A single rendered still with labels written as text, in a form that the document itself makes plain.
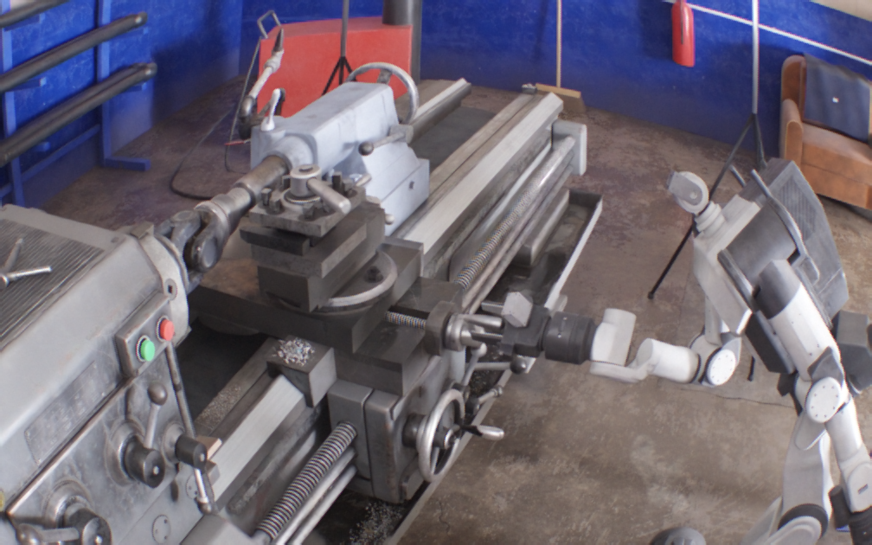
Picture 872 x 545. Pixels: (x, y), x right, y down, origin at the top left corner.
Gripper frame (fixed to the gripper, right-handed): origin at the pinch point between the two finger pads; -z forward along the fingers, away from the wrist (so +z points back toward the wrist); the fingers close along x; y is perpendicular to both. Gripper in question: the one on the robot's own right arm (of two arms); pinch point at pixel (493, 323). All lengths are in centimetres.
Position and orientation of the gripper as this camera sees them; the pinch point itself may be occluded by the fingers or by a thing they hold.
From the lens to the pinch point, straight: 169.5
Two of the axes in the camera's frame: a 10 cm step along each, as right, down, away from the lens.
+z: 9.3, 1.9, -3.1
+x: -3.2, 8.4, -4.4
